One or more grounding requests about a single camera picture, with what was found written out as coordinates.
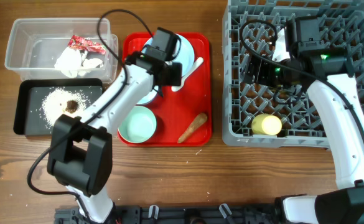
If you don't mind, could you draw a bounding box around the light blue bowl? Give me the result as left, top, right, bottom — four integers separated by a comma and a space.
137, 90, 157, 105

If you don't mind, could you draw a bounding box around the yellow plastic cup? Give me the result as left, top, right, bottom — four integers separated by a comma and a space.
251, 114, 282, 135

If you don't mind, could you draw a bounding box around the mint green bowl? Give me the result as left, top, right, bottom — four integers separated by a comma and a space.
118, 106, 157, 144

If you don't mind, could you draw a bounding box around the orange carrot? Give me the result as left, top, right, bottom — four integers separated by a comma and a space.
177, 113, 208, 144

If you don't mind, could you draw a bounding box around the red snack wrapper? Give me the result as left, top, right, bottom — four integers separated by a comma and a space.
68, 35, 106, 55

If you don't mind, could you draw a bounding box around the white tissue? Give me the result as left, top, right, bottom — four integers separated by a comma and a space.
54, 47, 104, 78

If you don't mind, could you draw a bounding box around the brown food scrap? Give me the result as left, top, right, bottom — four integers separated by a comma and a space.
65, 100, 79, 114

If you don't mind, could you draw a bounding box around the pile of white rice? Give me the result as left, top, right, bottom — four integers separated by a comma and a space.
40, 87, 91, 129

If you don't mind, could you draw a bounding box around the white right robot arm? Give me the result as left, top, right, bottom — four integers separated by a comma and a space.
241, 16, 364, 223

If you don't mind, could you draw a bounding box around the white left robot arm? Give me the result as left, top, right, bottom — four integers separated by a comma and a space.
47, 52, 182, 223

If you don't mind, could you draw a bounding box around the grey dishwasher rack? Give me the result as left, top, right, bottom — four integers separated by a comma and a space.
222, 1, 364, 147

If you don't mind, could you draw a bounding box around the clear plastic waste bin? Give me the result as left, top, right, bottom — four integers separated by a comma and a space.
5, 17, 118, 83

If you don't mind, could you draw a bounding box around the light blue plate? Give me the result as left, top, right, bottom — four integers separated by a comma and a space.
142, 32, 197, 77

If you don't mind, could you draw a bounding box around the white plastic spoon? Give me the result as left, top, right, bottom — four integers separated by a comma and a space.
171, 57, 204, 92

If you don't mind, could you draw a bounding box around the red serving tray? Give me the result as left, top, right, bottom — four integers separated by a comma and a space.
117, 31, 213, 147

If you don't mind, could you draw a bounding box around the black tray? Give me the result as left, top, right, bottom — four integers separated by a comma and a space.
13, 78, 103, 136

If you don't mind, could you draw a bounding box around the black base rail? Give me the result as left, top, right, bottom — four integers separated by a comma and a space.
54, 203, 332, 224

